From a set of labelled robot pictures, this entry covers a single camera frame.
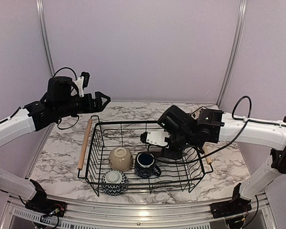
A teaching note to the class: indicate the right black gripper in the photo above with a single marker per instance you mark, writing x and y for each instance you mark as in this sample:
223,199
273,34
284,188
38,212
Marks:
175,155

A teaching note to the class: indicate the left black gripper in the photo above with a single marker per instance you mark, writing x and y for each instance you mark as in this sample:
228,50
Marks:
98,107

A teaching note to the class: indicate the dark blue mug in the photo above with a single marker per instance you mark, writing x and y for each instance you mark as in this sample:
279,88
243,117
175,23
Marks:
145,166

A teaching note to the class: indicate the blue white patterned bowl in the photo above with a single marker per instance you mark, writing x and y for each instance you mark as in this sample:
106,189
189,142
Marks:
114,182

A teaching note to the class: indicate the round grey deer plate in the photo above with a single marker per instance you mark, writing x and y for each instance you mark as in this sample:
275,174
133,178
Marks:
160,152

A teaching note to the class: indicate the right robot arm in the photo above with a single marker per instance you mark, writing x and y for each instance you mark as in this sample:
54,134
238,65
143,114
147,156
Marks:
181,131

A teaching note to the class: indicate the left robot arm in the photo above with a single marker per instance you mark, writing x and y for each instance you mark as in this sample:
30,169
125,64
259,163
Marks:
64,97

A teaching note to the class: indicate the beige ceramic bowl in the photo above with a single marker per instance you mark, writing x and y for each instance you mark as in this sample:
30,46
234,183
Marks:
120,158

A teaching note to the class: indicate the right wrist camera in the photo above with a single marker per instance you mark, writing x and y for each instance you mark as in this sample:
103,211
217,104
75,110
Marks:
155,138

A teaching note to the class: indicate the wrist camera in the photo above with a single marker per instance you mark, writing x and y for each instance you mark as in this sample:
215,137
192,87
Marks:
82,82
155,138

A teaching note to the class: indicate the left wooden rack handle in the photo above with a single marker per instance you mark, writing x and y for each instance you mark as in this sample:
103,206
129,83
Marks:
84,145

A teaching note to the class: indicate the wooden rack handle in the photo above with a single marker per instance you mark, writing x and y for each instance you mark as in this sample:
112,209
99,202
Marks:
84,145
206,154

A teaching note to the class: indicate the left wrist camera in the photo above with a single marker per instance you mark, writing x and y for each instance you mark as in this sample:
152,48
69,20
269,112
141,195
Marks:
82,82

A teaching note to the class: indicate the right wooden rack handle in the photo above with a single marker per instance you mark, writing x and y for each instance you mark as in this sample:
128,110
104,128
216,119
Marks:
206,154

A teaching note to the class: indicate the black wire dish rack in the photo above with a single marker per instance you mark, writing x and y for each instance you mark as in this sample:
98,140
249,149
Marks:
170,175

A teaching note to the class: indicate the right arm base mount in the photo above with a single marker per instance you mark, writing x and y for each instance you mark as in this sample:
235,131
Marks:
235,205

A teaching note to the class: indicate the right aluminium frame post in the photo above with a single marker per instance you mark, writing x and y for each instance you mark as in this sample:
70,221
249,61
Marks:
240,22

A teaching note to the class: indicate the aluminium frame post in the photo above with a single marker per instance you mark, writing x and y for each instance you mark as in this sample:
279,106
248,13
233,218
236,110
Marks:
45,37
240,22

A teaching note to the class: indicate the front aluminium rail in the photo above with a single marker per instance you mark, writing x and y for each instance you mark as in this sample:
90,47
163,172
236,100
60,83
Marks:
80,214

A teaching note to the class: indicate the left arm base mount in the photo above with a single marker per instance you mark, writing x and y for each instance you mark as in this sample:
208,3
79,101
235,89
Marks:
42,204

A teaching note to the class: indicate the left aluminium frame post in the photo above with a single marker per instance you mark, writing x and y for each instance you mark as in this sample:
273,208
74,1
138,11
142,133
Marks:
45,37

